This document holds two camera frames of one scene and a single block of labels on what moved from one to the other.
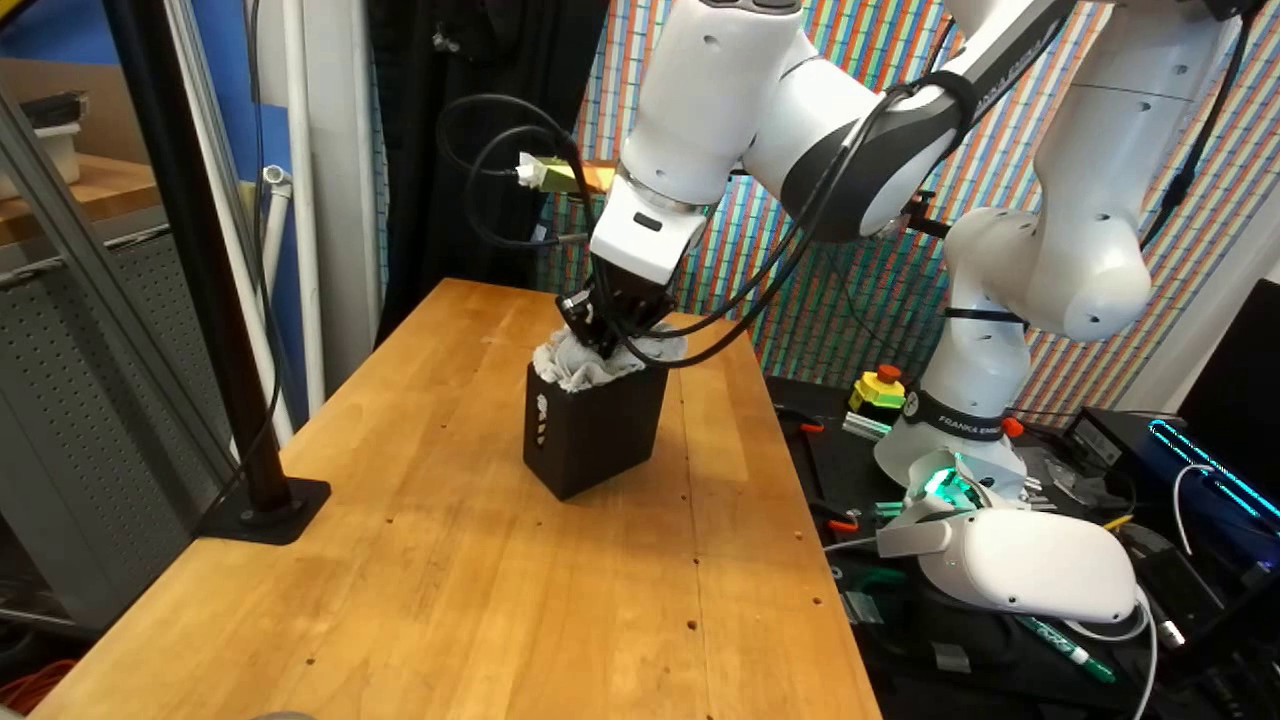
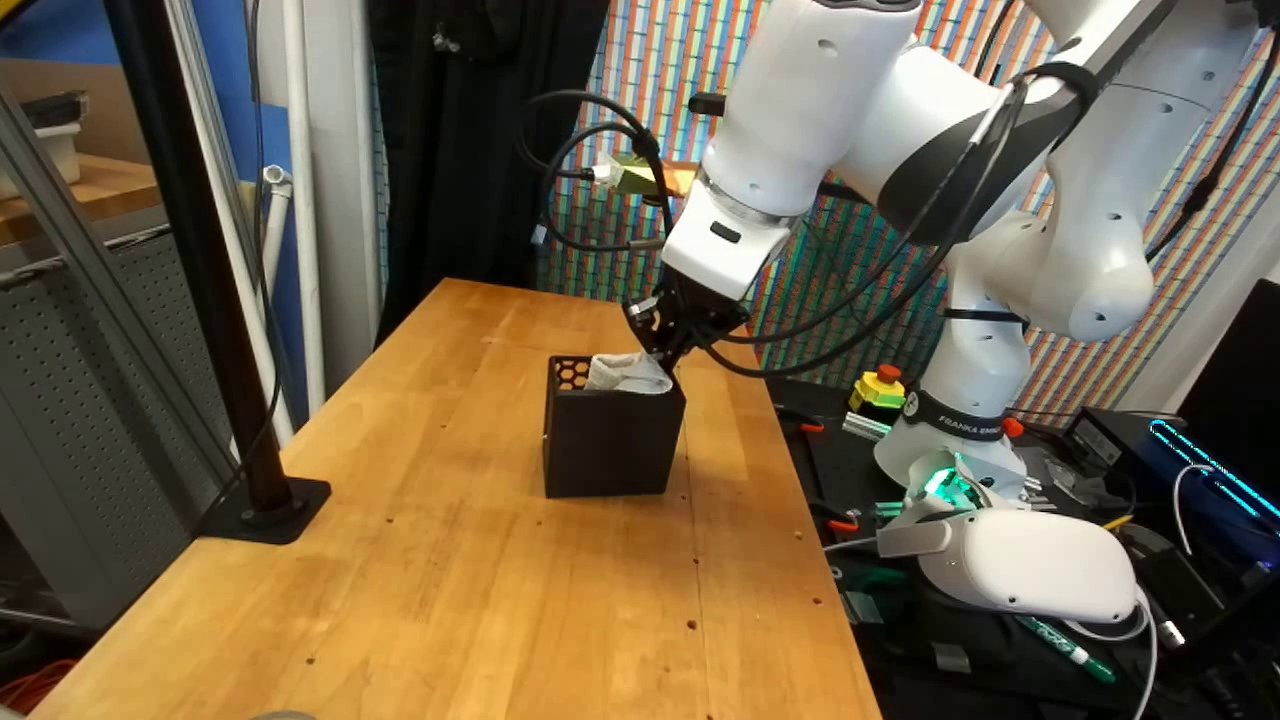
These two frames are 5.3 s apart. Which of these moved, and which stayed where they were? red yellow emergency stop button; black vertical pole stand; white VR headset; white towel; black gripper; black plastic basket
Moved: black plastic basket; white towel; black gripper
Stayed: white VR headset; red yellow emergency stop button; black vertical pole stand
